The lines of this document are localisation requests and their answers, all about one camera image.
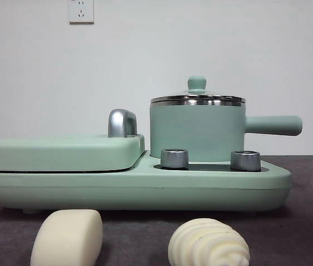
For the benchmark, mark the glass pot lid green knob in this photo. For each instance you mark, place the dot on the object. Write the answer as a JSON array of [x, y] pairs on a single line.
[[196, 83]]

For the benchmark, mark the ridged twisted steamed bun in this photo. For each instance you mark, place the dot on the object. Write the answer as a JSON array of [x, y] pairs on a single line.
[[206, 243]]

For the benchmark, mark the smooth white steamed bun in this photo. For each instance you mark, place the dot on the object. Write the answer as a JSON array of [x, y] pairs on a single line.
[[67, 238]]

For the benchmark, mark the silver control knob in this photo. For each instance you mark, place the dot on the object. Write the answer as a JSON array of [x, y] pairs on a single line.
[[245, 160], [174, 159]]

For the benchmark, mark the green breakfast maker base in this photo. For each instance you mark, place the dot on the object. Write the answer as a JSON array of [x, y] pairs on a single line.
[[145, 191]]

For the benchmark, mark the green griddle lid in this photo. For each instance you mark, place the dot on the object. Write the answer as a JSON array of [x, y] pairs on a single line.
[[62, 152]]

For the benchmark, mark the white wall socket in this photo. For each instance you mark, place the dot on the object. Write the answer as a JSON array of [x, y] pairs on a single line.
[[81, 11]]

